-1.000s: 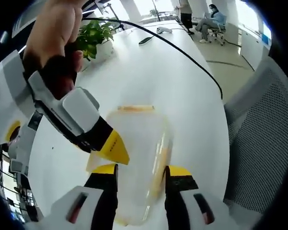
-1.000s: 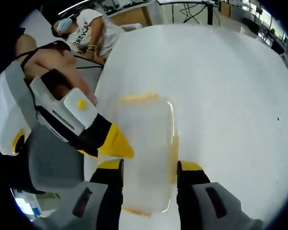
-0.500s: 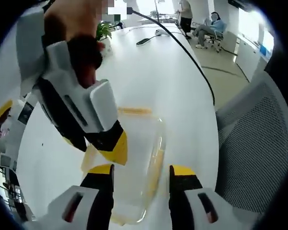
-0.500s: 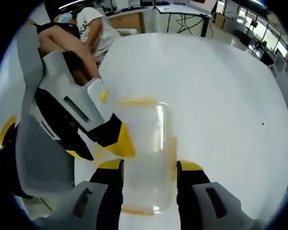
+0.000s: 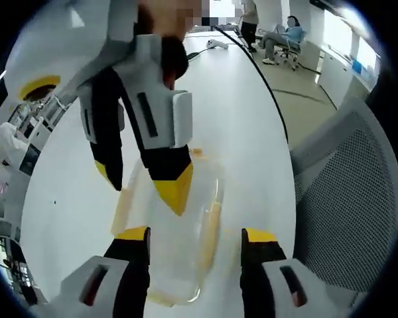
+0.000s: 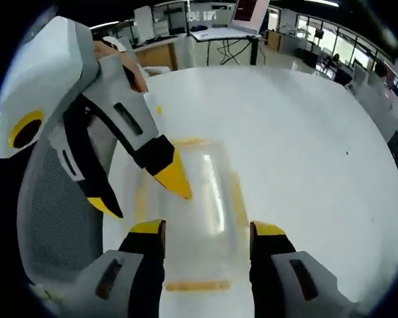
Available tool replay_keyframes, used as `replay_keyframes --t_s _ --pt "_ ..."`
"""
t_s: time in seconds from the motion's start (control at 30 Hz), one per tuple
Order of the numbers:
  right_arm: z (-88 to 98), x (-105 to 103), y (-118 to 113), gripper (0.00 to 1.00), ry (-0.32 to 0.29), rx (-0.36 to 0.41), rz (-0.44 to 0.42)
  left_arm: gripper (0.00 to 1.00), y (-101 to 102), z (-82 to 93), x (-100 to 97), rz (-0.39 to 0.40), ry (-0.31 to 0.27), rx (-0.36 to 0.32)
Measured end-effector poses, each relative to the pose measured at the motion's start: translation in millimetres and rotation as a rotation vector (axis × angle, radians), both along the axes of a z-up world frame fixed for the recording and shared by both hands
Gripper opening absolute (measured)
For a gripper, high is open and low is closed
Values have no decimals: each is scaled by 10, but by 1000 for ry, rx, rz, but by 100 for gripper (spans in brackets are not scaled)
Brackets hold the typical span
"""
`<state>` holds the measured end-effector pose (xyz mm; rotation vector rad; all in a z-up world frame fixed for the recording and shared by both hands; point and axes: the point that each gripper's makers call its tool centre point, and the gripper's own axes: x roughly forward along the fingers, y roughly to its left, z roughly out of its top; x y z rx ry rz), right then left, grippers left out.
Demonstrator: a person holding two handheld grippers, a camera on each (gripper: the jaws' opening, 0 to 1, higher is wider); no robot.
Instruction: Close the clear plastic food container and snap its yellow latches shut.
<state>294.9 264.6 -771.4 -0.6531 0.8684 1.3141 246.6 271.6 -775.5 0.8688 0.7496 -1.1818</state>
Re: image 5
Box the grey mesh office chair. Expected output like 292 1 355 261
289 97 398 301

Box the white device on table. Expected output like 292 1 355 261
206 38 230 52

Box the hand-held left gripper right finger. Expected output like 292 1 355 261
240 227 329 318

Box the clear plastic buckle box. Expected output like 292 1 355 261
111 147 226 304

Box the white swivel chair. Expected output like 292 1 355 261
274 30 308 71

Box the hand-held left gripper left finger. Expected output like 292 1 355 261
52 227 152 318

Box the white side counter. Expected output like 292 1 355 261
317 42 383 107

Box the person's right hand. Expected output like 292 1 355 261
137 0 203 91

